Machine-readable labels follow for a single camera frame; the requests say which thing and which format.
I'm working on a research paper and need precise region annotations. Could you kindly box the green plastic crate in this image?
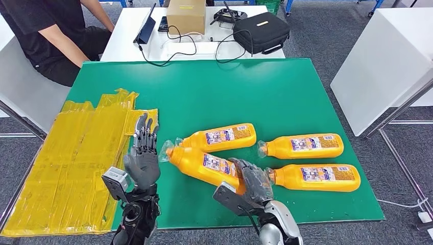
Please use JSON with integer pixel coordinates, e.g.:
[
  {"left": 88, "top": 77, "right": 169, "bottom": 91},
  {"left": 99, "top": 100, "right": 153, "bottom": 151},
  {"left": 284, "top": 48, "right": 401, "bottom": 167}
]
[{"left": 255, "top": 0, "right": 282, "bottom": 15}]

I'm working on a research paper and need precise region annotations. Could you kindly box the person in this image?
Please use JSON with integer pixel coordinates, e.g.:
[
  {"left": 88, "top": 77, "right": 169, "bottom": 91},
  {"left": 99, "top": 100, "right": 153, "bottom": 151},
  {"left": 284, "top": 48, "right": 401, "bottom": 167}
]
[{"left": 0, "top": 0, "right": 116, "bottom": 88}]

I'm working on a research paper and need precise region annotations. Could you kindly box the orange plastic detergent bottle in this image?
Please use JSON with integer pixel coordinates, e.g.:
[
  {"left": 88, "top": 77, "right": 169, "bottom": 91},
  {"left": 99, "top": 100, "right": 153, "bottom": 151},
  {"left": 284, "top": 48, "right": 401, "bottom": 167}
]
[
  {"left": 175, "top": 123, "right": 257, "bottom": 154},
  {"left": 159, "top": 139, "right": 248, "bottom": 196},
  {"left": 257, "top": 133, "right": 345, "bottom": 160},
  {"left": 265, "top": 164, "right": 362, "bottom": 193}
]

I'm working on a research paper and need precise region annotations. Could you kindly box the white cabinet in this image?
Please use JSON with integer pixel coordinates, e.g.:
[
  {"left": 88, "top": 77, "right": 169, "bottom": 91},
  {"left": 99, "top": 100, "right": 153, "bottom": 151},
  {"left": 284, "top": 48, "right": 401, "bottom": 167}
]
[{"left": 329, "top": 7, "right": 433, "bottom": 137}]

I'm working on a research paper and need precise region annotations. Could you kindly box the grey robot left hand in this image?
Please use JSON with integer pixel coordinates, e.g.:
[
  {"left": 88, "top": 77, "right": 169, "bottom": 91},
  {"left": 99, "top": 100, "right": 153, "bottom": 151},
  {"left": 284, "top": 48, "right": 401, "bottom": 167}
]
[{"left": 123, "top": 113, "right": 161, "bottom": 191}]

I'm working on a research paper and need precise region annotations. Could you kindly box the white floor cable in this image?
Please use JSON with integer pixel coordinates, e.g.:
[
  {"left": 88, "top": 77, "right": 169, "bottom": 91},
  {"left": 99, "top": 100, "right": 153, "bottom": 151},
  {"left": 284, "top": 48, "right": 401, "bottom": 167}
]
[{"left": 377, "top": 198, "right": 428, "bottom": 209}]

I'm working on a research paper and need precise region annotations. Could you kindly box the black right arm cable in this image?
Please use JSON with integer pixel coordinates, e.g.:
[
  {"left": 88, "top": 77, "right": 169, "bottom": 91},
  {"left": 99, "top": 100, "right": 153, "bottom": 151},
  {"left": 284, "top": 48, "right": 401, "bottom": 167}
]
[{"left": 238, "top": 206, "right": 261, "bottom": 237}]

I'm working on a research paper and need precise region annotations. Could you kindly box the black carry case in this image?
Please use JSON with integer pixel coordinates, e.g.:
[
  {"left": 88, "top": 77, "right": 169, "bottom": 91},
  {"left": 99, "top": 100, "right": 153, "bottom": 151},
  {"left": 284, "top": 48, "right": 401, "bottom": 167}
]
[{"left": 232, "top": 12, "right": 291, "bottom": 56}]

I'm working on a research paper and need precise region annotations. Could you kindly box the dark tablet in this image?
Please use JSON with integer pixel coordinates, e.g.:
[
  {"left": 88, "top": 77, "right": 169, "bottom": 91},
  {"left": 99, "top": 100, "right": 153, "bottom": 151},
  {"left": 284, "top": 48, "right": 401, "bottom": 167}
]
[{"left": 133, "top": 3, "right": 157, "bottom": 45}]

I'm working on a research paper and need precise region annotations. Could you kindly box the black remote controller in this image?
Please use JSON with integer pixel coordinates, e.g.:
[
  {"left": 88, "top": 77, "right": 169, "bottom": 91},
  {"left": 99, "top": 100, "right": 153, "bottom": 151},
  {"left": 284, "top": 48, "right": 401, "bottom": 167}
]
[{"left": 209, "top": 1, "right": 248, "bottom": 26}]

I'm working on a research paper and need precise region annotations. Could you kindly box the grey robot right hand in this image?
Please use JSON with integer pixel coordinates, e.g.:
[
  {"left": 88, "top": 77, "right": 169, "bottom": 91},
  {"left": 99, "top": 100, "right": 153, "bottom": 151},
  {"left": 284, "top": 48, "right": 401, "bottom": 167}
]
[{"left": 229, "top": 157, "right": 275, "bottom": 206}]

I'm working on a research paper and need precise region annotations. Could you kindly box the black tablet cable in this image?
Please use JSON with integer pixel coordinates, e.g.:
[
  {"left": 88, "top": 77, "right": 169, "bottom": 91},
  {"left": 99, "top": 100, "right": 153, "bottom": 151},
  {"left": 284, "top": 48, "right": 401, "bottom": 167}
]
[{"left": 137, "top": 25, "right": 198, "bottom": 67}]

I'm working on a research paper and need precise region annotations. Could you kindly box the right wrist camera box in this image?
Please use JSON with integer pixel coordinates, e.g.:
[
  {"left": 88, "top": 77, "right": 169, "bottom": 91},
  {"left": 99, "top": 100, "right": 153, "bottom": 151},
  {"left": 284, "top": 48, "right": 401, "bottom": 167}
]
[{"left": 213, "top": 181, "right": 261, "bottom": 217}]

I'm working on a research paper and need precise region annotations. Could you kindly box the black case cable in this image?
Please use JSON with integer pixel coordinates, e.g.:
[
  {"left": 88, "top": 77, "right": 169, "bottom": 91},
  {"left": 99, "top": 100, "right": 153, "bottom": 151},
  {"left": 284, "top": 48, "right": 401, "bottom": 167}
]
[{"left": 214, "top": 29, "right": 254, "bottom": 65}]

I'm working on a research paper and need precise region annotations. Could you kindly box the cardboard box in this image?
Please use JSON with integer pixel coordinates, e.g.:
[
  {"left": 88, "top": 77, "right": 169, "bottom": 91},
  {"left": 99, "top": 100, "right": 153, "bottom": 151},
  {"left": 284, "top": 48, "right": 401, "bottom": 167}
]
[{"left": 166, "top": 0, "right": 207, "bottom": 36}]

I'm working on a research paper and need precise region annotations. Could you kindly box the silver metal table frame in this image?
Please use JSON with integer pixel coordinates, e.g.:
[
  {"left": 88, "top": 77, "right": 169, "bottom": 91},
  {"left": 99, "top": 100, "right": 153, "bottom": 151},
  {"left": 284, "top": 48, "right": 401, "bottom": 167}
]
[
  {"left": 0, "top": 100, "right": 46, "bottom": 141},
  {"left": 365, "top": 79, "right": 433, "bottom": 221}
]

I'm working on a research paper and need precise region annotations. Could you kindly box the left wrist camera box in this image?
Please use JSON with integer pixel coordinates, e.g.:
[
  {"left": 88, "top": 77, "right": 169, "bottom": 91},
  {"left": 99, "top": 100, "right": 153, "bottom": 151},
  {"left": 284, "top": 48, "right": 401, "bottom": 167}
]
[{"left": 101, "top": 166, "right": 132, "bottom": 203}]

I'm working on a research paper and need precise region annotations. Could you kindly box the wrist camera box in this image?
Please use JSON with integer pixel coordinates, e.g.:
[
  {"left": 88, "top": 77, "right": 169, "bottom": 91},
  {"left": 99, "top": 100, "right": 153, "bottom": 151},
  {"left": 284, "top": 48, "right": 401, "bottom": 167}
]
[
  {"left": 213, "top": 181, "right": 261, "bottom": 217},
  {"left": 101, "top": 166, "right": 132, "bottom": 203}
]

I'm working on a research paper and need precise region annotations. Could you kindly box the white side table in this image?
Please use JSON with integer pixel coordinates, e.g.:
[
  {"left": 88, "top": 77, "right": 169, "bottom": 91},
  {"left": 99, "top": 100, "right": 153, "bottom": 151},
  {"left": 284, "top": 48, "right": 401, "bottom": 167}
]
[{"left": 0, "top": 15, "right": 71, "bottom": 134}]

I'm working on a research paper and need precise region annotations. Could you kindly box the yellow plastic sheet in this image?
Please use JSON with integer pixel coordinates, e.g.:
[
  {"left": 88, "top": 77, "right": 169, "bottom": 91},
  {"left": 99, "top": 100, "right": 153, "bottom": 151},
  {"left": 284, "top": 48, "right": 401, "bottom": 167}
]
[{"left": 1, "top": 88, "right": 159, "bottom": 237}]

